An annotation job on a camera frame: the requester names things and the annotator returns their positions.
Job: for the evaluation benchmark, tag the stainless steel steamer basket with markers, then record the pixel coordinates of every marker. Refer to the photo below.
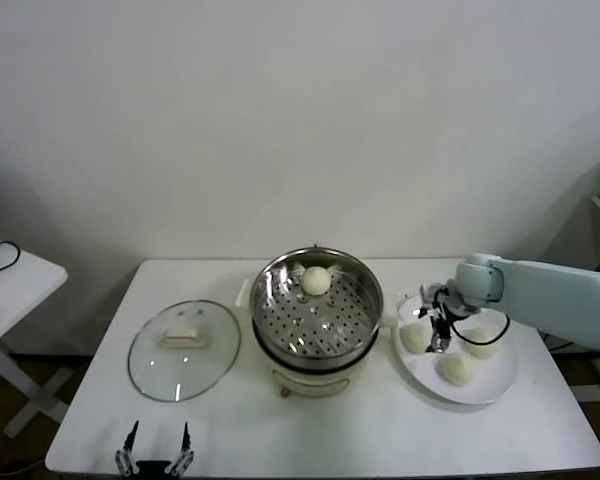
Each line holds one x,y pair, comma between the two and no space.
280,320

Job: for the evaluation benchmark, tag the white round plate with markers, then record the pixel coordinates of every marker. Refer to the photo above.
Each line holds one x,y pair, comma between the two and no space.
480,387

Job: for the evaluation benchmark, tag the pale mint right robot arm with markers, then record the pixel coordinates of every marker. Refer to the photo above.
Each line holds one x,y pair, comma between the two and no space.
555,295

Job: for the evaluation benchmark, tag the glass pot lid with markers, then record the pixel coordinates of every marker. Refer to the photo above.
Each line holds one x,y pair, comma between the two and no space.
190,370

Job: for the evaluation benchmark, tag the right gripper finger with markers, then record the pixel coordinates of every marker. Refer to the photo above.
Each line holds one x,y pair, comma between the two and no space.
434,346
446,346

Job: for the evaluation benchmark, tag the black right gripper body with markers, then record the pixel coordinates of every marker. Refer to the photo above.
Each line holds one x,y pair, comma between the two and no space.
440,327

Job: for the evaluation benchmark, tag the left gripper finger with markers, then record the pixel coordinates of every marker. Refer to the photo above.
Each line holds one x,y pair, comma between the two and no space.
127,447
185,447

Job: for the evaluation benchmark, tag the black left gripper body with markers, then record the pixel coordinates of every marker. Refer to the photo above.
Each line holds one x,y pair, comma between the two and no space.
152,471

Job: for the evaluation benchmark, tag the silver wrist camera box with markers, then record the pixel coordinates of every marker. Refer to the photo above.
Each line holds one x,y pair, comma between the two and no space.
432,300

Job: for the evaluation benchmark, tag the white steamed baozi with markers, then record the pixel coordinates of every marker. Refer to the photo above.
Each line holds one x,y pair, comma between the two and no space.
315,281
485,346
412,339
459,371

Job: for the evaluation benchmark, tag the white side table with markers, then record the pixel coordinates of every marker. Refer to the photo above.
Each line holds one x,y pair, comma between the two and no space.
25,280

